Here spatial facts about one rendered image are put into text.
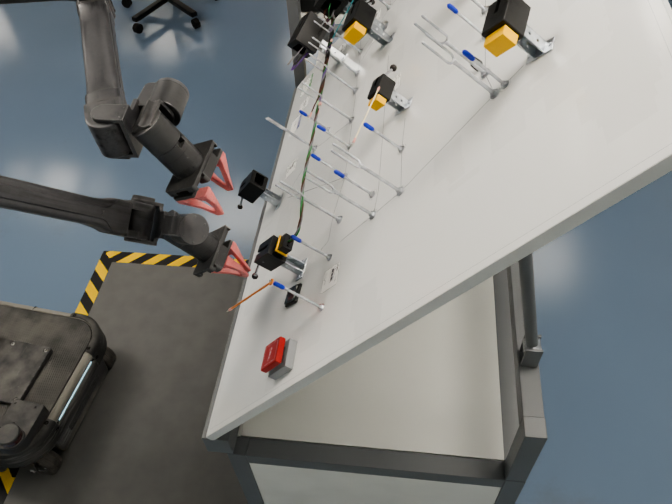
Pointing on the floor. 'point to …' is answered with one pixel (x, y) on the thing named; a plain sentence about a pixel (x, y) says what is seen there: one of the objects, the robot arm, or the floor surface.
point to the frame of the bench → (243, 454)
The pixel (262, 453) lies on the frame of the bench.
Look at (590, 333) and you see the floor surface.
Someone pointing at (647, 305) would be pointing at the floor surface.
